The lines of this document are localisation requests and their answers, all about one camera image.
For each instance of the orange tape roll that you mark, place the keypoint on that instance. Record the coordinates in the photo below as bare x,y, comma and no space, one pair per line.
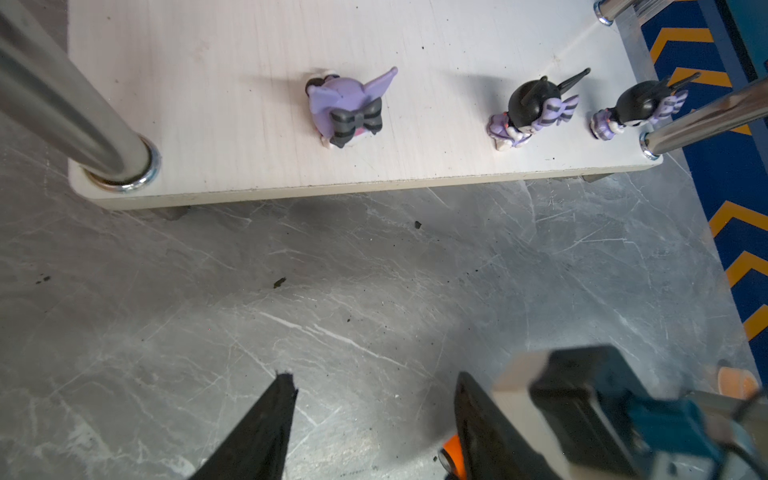
736,383

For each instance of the light purple figure toy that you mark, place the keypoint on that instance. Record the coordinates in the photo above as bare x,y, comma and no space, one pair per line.
343,109

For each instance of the orange toy car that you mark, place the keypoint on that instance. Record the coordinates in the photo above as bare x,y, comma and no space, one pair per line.
451,458

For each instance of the white two-tier shelf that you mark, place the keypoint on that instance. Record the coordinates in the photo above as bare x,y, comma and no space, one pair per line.
176,103

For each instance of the black purple figure toy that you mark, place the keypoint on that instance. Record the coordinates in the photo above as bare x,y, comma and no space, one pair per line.
648,102

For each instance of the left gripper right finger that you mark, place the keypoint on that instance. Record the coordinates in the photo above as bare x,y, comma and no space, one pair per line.
491,447

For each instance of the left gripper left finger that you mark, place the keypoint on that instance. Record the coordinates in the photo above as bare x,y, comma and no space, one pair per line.
257,447

